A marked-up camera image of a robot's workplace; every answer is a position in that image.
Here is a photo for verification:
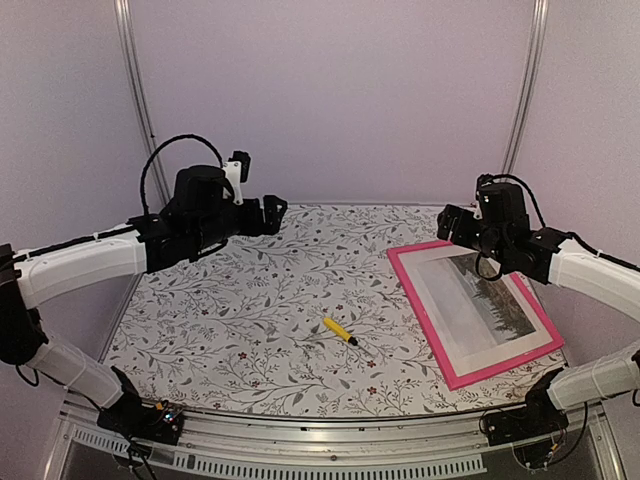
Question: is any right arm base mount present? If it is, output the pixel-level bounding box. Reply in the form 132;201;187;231
479;400;569;470

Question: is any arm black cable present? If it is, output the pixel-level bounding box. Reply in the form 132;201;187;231
492;173;640;274
139;133;225;216

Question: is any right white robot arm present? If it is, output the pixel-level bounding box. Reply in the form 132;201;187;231
437;174;639;436

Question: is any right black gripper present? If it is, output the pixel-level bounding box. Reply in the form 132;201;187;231
438;203;508;265

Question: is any pink picture frame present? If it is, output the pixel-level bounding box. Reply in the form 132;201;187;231
387;241;564;390

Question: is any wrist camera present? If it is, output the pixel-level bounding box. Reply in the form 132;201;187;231
474;174;494;220
223;151;251;205

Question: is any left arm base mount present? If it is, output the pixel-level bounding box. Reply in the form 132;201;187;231
97;397;184;446

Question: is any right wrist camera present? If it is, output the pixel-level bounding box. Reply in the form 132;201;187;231
474;174;494;220

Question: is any left aluminium corner post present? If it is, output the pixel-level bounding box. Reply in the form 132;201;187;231
113;0;171;206

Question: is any aluminium front rail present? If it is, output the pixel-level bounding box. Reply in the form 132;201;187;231
43;395;630;479

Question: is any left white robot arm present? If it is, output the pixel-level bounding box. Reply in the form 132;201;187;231
1;161;288;434

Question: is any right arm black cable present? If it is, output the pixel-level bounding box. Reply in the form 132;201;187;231
492;173;640;274

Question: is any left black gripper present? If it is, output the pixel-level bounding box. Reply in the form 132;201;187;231
193;193;288;253

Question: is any yellow handled screwdriver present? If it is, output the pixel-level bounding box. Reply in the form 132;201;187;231
323;317;369;354

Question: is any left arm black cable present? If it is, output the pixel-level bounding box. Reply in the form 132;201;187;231
139;133;225;216

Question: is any right aluminium corner post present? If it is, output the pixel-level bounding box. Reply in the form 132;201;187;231
501;0;549;174

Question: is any aluminium corner post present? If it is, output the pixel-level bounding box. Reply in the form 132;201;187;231
501;0;549;174
113;0;171;206

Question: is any floral patterned table mat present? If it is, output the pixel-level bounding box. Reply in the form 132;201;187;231
104;205;565;418

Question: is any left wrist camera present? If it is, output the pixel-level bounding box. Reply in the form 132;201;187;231
223;151;251;205

